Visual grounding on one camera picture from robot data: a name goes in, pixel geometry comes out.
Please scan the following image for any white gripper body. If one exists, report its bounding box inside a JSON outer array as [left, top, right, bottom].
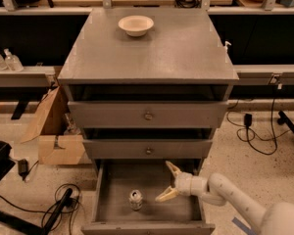
[[174, 172, 193, 196]]

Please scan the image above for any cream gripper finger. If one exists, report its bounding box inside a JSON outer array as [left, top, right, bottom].
[[166, 161, 181, 178], [155, 186, 178, 203]]

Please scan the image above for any silver 7up can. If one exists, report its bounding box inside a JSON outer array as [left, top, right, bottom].
[[128, 190, 143, 211]]

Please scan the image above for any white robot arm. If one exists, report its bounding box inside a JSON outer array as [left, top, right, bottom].
[[155, 161, 294, 235]]

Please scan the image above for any grey open bottom drawer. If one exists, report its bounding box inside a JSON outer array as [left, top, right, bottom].
[[81, 160, 215, 235]]

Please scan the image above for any grey middle drawer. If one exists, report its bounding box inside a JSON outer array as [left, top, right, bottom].
[[83, 139, 212, 159]]

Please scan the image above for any grey wooden drawer cabinet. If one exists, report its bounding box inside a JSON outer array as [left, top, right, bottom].
[[57, 7, 240, 235]]

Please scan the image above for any grey top drawer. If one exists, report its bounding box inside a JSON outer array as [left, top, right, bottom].
[[69, 101, 227, 128]]

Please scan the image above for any black power adapter right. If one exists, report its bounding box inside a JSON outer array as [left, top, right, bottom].
[[244, 114, 252, 128]]

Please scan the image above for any black power adapter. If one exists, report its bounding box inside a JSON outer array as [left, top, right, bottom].
[[18, 159, 28, 180], [244, 114, 252, 128]]

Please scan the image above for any black stand leg right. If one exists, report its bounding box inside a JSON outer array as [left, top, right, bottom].
[[277, 111, 294, 134]]

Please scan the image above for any black stand leg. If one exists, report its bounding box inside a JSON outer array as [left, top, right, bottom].
[[277, 111, 294, 134], [0, 188, 74, 235]]

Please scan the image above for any brown cardboard box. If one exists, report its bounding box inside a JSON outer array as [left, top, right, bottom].
[[21, 87, 90, 165]]

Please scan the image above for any white pump bottle behind cabinet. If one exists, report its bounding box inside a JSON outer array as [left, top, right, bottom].
[[224, 41, 232, 53]]

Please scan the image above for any black power adapter left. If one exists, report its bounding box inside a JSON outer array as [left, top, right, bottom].
[[18, 159, 28, 180]]

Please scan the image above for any white ceramic bowl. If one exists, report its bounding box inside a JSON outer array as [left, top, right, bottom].
[[118, 16, 154, 37]]

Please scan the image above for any black stand leg left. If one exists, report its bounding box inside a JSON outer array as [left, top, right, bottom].
[[0, 188, 74, 235]]

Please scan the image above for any clear sanitizer bottle right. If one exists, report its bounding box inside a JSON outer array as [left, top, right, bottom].
[[4, 49, 24, 71]]

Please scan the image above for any black cable on floor right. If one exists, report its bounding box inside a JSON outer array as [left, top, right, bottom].
[[225, 88, 294, 156]]

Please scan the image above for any black coiled cable left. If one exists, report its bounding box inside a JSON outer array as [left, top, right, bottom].
[[0, 183, 83, 235]]

